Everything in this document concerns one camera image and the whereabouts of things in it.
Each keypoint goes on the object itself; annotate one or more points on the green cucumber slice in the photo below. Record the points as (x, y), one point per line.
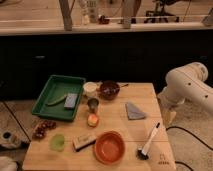
(56, 101)

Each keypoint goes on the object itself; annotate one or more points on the grey blue sponge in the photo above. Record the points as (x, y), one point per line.
(70, 101)

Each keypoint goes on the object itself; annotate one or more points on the green plastic tray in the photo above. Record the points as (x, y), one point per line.
(55, 87)

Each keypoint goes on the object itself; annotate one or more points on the wooden eraser block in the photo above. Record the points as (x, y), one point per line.
(83, 141)

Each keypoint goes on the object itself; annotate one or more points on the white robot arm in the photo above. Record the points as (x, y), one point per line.
(185, 82)

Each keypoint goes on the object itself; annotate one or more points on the black office chair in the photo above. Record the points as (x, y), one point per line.
(159, 14)

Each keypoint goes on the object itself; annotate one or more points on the black white dish brush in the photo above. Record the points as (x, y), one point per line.
(142, 151)

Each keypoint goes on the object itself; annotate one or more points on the white cup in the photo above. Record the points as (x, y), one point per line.
(90, 89)

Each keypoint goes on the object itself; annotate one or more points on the small metal cup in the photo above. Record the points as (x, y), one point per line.
(93, 105)

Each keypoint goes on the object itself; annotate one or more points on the red orange bowl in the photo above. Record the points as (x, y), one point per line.
(109, 148)

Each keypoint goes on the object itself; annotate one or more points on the dark brown bowl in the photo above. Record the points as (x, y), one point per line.
(109, 89)

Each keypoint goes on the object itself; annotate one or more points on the orange yellow fruit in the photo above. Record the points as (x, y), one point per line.
(93, 120)

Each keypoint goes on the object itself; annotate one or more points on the grey towel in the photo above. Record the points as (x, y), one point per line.
(133, 112)

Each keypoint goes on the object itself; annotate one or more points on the light green cup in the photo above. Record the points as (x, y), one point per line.
(57, 142)

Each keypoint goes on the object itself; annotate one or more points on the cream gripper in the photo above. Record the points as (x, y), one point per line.
(168, 115)

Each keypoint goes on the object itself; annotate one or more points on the brown grape bunch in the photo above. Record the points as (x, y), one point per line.
(41, 128)

